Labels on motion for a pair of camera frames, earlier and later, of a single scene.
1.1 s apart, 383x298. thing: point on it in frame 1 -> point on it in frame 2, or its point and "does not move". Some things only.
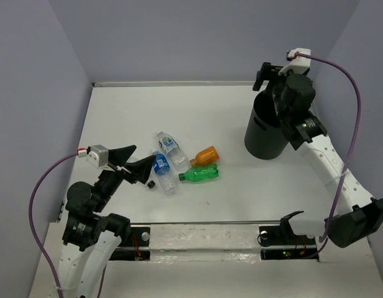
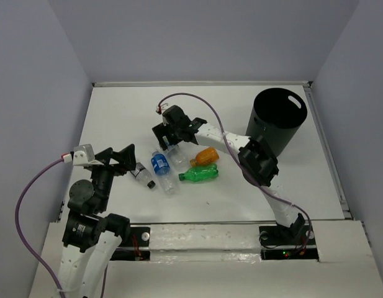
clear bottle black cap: (151, 184) does not move
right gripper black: (264, 74) -> (161, 130)
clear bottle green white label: (177, 158) does not move
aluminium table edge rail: (175, 84) does not move
